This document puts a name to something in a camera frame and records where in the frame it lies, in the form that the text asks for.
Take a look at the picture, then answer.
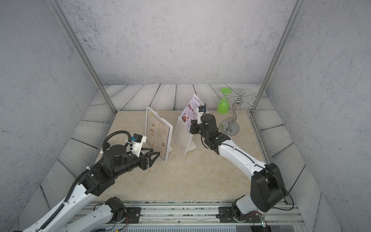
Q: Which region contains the large frosted acrylic menu rack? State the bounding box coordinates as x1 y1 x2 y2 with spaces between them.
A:
144 106 174 162

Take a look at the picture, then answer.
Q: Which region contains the Dim Sum Inn blue-bordered menu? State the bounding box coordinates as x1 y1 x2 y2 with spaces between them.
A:
146 111 171 159

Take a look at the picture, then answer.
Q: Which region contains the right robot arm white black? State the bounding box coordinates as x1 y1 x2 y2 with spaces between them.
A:
190 114 288 222

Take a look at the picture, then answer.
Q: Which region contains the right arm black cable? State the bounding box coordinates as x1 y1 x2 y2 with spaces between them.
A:
201 136 295 211

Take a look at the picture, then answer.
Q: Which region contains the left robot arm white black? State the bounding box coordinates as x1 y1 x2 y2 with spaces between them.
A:
25 148 160 232

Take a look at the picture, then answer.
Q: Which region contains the aluminium left corner post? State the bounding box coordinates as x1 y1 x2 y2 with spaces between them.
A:
47 0 118 115

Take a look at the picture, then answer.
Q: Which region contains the aluminium corner post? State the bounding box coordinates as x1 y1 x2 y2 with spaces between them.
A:
47 0 118 115
250 0 305 115

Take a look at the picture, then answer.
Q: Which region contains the small pink food menu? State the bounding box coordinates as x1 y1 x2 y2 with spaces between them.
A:
180 93 204 130

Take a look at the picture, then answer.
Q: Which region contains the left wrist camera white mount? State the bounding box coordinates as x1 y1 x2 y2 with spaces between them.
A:
127 133 147 157

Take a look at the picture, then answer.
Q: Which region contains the silver wire glass holder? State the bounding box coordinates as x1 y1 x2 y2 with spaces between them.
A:
220 89 256 136

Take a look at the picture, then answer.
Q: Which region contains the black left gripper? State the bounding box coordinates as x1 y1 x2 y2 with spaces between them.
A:
112 147 161 179

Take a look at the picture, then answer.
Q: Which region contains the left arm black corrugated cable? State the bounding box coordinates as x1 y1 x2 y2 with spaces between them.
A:
37 130 134 231

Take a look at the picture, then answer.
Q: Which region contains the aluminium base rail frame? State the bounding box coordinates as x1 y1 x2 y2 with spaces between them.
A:
69 200 308 232

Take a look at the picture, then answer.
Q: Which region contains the small frosted acrylic menu rack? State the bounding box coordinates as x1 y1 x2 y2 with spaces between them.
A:
174 117 196 155

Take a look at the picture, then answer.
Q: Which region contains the aluminium right corner post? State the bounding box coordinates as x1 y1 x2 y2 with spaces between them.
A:
250 0 305 115

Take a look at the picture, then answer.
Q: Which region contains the green plastic wine glass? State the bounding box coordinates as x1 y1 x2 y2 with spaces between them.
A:
217 88 232 115

